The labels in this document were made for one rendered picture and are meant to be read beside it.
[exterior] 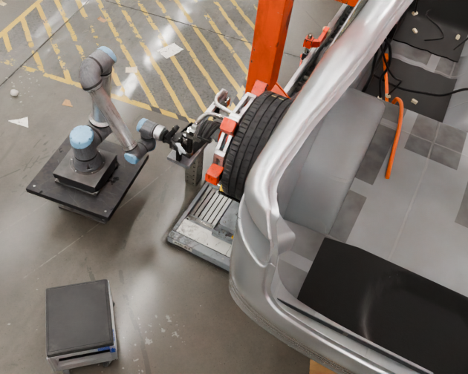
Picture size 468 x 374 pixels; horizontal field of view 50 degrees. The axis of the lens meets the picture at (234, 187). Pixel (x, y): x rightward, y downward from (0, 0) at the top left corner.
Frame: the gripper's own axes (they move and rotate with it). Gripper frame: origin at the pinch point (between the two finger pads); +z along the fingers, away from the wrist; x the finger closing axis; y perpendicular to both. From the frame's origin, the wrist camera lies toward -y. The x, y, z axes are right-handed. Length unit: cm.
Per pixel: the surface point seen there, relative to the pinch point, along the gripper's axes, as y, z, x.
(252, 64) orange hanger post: -21, 7, -62
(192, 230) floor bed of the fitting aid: 75, 7, 8
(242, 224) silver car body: -60, 62, 76
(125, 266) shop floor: 83, -20, 50
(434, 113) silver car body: 3, 122, -113
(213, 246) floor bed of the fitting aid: 75, 26, 12
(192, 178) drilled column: 75, -16, -32
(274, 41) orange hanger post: -42, 18, -62
